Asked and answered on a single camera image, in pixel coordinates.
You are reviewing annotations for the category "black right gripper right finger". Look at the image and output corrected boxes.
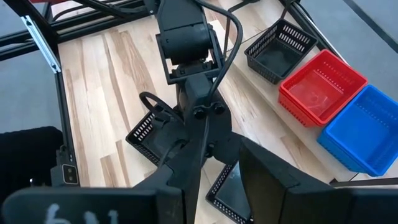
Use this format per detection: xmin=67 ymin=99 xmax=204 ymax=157
xmin=239 ymin=136 xmax=398 ymax=224

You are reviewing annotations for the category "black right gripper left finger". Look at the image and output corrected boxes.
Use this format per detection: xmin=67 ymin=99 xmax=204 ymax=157
xmin=1 ymin=139 xmax=203 ymax=224

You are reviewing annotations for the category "black plastic basket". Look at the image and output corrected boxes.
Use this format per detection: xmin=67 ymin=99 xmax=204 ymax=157
xmin=205 ymin=161 xmax=253 ymax=224
xmin=126 ymin=105 xmax=187 ymax=166
xmin=244 ymin=18 xmax=318 ymax=85

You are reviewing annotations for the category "black table-level camera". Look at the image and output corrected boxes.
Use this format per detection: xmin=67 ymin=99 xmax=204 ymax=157
xmin=50 ymin=148 xmax=80 ymax=187

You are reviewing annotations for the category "black aluminium rig frame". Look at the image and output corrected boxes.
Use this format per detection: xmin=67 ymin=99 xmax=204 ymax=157
xmin=0 ymin=0 xmax=343 ymax=187

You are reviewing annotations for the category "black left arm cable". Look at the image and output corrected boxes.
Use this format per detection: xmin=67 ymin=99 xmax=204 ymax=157
xmin=139 ymin=0 xmax=244 ymax=125

